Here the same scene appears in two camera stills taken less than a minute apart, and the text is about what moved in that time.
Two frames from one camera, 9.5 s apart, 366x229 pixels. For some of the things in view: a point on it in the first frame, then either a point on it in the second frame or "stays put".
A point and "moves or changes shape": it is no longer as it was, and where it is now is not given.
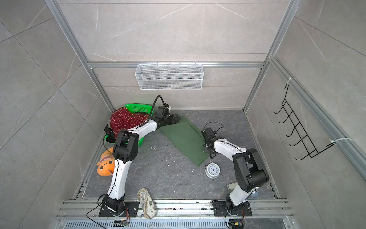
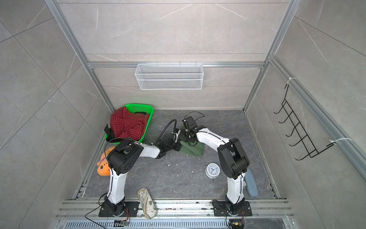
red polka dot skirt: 122,119 stays put
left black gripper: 174,120 → 178,144
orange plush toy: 106,164 stays put
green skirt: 185,135 moves or changes shape
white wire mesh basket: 169,76 stays put
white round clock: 212,170 stays put
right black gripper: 206,148 → 183,136
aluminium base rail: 177,214 stays put
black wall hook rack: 309,146 stays put
